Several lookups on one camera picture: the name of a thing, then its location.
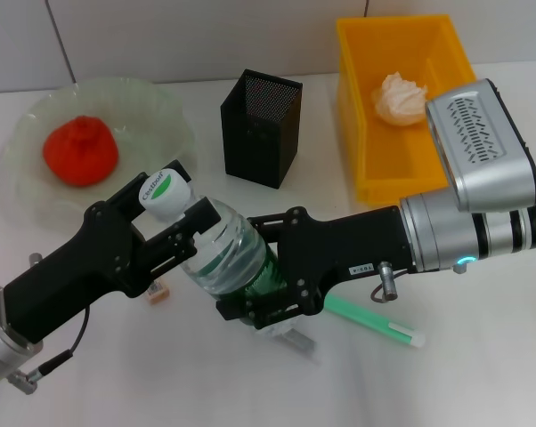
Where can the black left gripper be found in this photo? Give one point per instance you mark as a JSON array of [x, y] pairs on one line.
[[85, 262]]

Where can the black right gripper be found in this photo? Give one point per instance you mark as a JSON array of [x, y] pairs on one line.
[[348, 249]]

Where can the clear plastic water bottle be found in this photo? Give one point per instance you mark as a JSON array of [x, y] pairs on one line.
[[232, 249]]

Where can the red tomato-shaped object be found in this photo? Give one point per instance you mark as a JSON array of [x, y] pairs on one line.
[[81, 151]]

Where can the mint green pen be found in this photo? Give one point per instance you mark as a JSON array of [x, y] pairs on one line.
[[375, 318]]

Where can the white paper ball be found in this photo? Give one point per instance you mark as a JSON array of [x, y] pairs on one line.
[[397, 100]]

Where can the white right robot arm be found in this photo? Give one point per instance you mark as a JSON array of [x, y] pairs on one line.
[[446, 231]]

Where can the small beige eraser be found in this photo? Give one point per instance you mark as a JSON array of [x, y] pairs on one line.
[[159, 295]]

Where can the grey marker pen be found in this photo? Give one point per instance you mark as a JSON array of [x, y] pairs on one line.
[[301, 342]]

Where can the pale green glass fruit plate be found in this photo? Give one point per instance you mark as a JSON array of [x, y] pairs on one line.
[[152, 115]]

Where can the black mesh pen holder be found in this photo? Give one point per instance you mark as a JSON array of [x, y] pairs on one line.
[[254, 151]]

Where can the yellow plastic bin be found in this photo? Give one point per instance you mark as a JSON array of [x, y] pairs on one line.
[[384, 169]]

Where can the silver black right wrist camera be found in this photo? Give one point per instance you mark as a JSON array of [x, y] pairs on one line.
[[481, 142]]

